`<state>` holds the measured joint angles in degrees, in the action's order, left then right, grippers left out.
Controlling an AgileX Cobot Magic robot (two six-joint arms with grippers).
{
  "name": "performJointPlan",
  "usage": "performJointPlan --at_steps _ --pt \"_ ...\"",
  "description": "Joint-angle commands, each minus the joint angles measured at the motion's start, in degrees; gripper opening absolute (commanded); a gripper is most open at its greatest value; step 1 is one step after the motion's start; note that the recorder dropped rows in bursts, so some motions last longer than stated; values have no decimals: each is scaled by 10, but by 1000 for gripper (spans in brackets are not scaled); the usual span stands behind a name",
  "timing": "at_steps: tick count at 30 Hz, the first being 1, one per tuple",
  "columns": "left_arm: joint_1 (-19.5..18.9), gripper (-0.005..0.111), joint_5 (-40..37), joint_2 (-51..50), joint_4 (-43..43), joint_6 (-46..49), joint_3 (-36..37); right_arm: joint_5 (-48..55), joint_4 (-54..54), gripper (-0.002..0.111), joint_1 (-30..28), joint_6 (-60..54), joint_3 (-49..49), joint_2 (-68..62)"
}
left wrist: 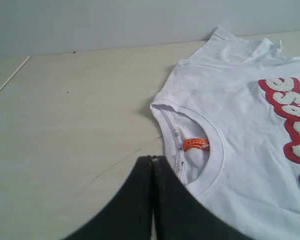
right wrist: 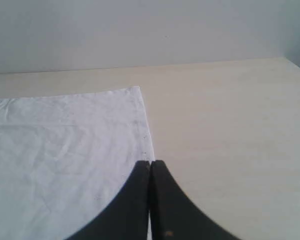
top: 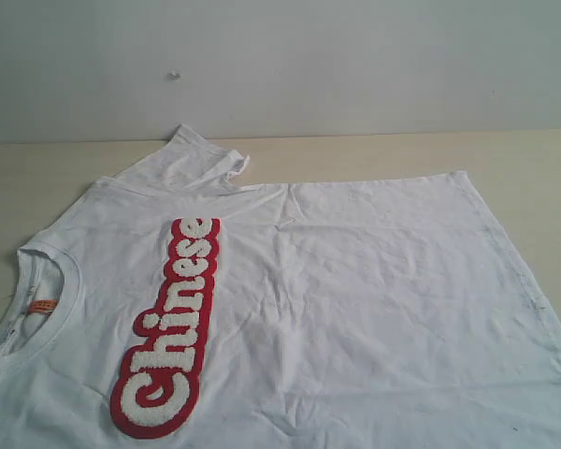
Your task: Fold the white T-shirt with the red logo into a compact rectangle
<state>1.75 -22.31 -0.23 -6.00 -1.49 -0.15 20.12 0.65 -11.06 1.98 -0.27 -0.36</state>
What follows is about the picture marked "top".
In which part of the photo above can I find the white t-shirt red lettering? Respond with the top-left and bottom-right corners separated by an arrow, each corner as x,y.
0,127 -> 561,448

